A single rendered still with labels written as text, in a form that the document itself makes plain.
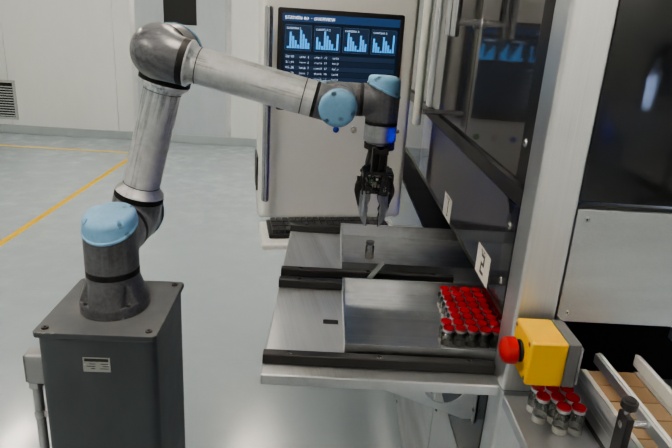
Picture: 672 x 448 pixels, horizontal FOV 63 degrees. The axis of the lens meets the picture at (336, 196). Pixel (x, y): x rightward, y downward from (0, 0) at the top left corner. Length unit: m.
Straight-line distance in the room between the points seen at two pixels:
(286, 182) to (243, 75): 0.77
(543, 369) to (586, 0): 0.51
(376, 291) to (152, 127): 0.62
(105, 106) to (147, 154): 5.59
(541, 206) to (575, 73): 0.19
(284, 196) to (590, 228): 1.16
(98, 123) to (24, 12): 1.39
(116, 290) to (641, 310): 1.02
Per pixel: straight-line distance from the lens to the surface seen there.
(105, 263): 1.28
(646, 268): 0.97
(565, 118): 0.83
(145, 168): 1.34
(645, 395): 1.00
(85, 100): 6.99
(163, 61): 1.14
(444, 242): 1.55
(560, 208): 0.87
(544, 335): 0.87
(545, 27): 0.90
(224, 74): 1.12
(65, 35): 6.99
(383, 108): 1.23
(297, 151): 1.80
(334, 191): 1.86
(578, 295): 0.94
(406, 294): 1.23
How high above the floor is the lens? 1.44
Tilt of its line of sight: 17 degrees down
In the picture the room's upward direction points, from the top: 4 degrees clockwise
